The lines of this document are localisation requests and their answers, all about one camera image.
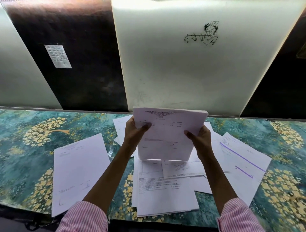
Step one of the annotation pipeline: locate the person's right forearm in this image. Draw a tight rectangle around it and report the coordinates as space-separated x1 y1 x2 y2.
195 150 239 215

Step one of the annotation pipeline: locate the white sheet with long purple line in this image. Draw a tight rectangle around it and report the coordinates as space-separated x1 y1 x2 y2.
219 132 272 178

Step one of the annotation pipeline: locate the person's left hand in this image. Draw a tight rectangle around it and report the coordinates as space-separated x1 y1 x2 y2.
124 116 152 155

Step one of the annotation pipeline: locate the green floral table cover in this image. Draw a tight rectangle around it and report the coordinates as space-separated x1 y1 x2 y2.
0 109 306 232

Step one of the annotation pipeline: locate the white sheet with handwriting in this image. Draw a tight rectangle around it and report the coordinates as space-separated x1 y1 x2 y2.
162 160 206 179

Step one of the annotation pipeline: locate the white sheet with short purple line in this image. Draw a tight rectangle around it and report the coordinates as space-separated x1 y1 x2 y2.
210 142 263 206

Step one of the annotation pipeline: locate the white document with printed text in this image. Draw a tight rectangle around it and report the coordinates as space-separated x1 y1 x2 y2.
136 158 200 217

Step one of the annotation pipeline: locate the white paper note on wall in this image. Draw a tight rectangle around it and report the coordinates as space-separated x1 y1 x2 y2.
44 44 72 69

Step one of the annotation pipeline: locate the stack of white printed papers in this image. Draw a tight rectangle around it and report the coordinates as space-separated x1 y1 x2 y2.
133 107 209 163

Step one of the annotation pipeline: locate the plain white paper sheet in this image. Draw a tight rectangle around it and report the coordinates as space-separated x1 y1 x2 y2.
190 176 213 194
204 121 223 147
113 115 134 147

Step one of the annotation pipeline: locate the person's right hand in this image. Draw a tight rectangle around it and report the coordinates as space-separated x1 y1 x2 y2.
184 124 214 160

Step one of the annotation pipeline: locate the pink striped shirt sleeve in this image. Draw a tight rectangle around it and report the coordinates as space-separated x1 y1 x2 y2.
55 201 109 232
217 198 264 232

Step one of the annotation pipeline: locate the black line-drawing flute player sticker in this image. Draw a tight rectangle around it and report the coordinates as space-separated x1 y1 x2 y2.
184 21 219 47

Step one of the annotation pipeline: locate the person's left forearm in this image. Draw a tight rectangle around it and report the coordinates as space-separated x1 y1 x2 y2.
82 146 138 214

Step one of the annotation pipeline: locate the large blank white sheet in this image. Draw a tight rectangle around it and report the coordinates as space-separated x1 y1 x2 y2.
51 133 111 218

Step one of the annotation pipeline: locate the pink striped right shirt sleeve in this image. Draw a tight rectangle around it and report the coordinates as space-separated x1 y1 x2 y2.
217 198 264 232

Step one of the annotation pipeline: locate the pink striped left shirt sleeve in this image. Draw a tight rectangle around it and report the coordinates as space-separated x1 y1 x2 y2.
55 201 109 232

